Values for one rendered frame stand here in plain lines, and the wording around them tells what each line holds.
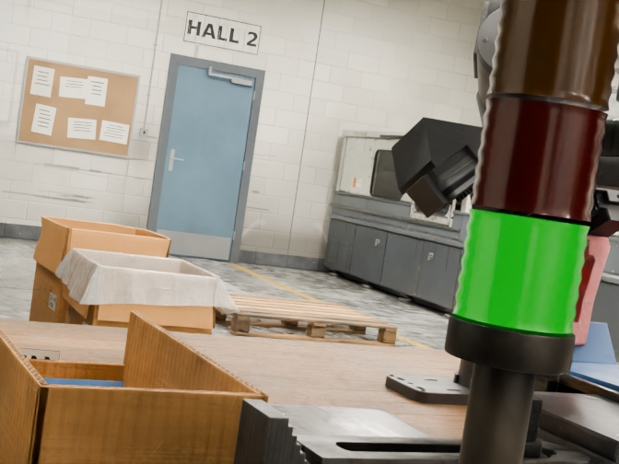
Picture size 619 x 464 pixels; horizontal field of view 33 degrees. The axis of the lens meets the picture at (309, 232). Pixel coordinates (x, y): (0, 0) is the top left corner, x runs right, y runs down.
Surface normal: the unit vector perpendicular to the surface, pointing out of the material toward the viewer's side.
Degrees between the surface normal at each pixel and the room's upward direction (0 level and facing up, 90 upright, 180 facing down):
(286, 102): 90
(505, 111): 76
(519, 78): 104
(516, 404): 90
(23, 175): 91
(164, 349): 90
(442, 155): 59
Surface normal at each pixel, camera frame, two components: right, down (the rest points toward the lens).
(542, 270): 0.15, -0.18
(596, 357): 0.44, -0.42
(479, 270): -0.80, 0.16
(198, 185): 0.37, 0.11
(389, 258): -0.92, -0.11
